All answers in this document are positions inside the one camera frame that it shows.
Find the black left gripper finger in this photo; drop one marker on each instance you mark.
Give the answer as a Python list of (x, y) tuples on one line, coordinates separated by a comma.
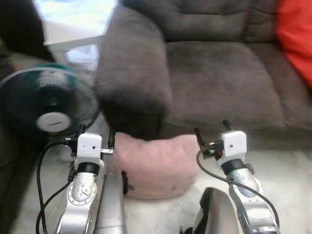
[(82, 130), (111, 139)]

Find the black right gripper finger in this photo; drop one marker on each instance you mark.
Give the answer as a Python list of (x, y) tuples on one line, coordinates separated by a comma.
[(199, 136), (227, 126)]

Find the pink cat face pillow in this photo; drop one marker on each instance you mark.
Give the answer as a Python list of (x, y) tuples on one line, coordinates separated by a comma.
[(156, 165)]

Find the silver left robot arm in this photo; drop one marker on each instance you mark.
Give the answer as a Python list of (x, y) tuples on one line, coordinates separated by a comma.
[(80, 195)]

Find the grey fabric sofa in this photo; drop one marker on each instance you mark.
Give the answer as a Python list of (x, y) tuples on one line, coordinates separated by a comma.
[(214, 73)]

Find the red pillow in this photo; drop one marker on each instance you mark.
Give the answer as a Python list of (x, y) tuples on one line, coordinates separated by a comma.
[(297, 34)]

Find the black desk fan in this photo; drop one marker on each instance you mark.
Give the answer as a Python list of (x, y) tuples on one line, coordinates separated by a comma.
[(44, 97)]

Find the silver left robot leg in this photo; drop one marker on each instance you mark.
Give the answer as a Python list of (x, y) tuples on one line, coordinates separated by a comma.
[(111, 204)]

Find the dark grey right robot leg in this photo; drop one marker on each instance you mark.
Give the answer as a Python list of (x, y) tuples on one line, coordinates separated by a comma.
[(217, 214)]

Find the white side table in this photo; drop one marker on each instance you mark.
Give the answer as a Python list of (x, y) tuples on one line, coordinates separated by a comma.
[(78, 34)]

